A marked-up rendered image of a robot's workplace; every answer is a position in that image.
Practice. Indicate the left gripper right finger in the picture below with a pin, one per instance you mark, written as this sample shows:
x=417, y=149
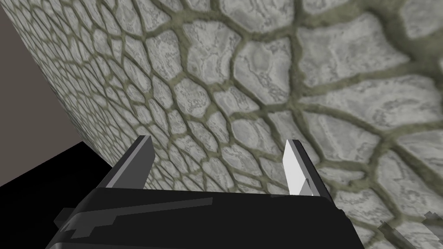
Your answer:
x=298, y=171

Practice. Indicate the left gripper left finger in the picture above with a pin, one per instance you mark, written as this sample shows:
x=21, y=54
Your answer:
x=133, y=169

